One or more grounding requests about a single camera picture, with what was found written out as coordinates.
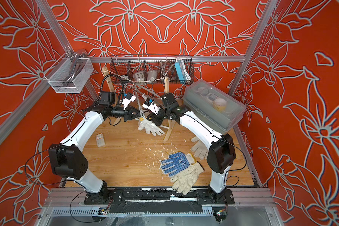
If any white cotton glove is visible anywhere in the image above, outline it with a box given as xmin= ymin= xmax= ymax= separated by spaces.
xmin=137 ymin=118 xmax=165 ymax=136

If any wooden drying rack stand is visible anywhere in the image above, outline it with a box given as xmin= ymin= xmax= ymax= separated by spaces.
xmin=101 ymin=66 xmax=175 ymax=143

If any grey clip hanger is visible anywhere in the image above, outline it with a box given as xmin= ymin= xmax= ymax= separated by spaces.
xmin=133 ymin=85 xmax=163 ymax=121

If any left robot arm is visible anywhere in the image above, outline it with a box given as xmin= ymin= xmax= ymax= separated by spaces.
xmin=48 ymin=90 xmax=140 ymax=203

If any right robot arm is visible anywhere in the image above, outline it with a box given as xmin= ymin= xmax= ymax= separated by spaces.
xmin=143 ymin=93 xmax=238 ymax=199

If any white dice block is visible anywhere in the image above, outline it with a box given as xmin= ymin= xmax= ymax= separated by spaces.
xmin=133 ymin=71 xmax=146 ymax=82

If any blue dotted glove right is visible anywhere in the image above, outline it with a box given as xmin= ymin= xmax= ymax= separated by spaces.
xmin=160 ymin=152 xmax=195 ymax=178

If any light blue box in basket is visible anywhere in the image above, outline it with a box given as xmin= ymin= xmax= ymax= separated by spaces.
xmin=174 ymin=57 xmax=191 ymax=84

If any grey plastic storage box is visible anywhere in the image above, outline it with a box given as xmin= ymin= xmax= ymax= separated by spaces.
xmin=183 ymin=80 xmax=246 ymax=134

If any dirty white glove right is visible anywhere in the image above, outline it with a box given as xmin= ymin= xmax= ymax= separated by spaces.
xmin=190 ymin=137 xmax=209 ymax=160

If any dirty white glove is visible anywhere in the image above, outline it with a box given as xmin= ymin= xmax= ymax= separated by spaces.
xmin=170 ymin=162 xmax=204 ymax=195
xmin=190 ymin=137 xmax=209 ymax=160

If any dirty white glove front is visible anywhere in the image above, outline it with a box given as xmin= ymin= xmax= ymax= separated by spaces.
xmin=170 ymin=162 xmax=204 ymax=195

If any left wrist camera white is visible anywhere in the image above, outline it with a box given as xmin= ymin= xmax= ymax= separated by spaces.
xmin=122 ymin=93 xmax=137 ymax=110

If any black wire basket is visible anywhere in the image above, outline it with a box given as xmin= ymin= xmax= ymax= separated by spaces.
xmin=107 ymin=54 xmax=194 ymax=85

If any metal flexible hose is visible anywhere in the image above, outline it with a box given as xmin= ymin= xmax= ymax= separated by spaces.
xmin=160 ymin=60 xmax=176 ymax=81

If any clear plastic wall bin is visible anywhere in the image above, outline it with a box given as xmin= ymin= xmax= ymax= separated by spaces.
xmin=44 ymin=57 xmax=94 ymax=94

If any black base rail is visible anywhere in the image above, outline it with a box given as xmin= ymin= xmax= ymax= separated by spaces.
xmin=84 ymin=186 xmax=234 ymax=215

